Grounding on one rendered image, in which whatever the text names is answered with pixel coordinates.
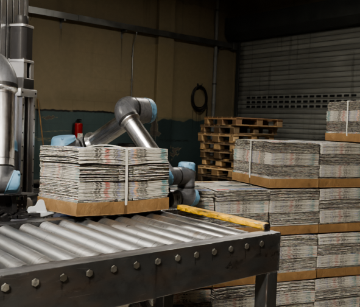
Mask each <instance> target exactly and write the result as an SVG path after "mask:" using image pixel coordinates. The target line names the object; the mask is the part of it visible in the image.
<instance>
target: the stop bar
mask: <svg viewBox="0 0 360 307"><path fill-rule="evenodd" d="M177 210H180V211H184V212H188V213H192V214H198V215H201V216H206V217H211V218H214V219H219V220H222V221H227V222H232V223H236V224H240V225H245V226H248V227H253V228H259V229H262V230H269V229H270V223H266V222H261V221H256V220H252V219H247V218H243V217H238V216H233V215H229V214H224V213H219V212H215V211H210V210H205V209H201V208H196V207H193V206H187V205H177Z"/></svg>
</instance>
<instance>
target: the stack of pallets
mask: <svg viewBox="0 0 360 307"><path fill-rule="evenodd" d="M204 119H205V123H204V124H201V125H200V126H201V131H200V132H202V133H198V141H200V151H201V152H200V157H202V165H198V182H204V181H230V182H237V180H232V172H233V170H234V169H233V168H234V167H233V163H234V161H233V160H234V158H233V153H232V149H234V148H235V139H243V137H248V139H259V137H265V139H274V135H277V130H278V127H283V126H282V125H283V120H282V119H264V118H242V117H214V116H204ZM214 119H217V124H213V122H214ZM269 122H274V126H272V125H269ZM210 127H214V131H213V132H210ZM219 127H220V128H219ZM229 128H230V132H229ZM247 129H250V133H247ZM263 129H267V130H269V131H268V134H266V133H263ZM207 136H213V137H212V139H207ZM226 136H229V139H226ZM209 144H214V147H209ZM228 146H230V147H228ZM210 152H214V155H210ZM229 154H230V155H229ZM210 160H212V161H216V163H210ZM207 169H211V171H208V172H207ZM206 177H211V179H208V180H207V179H206Z"/></svg>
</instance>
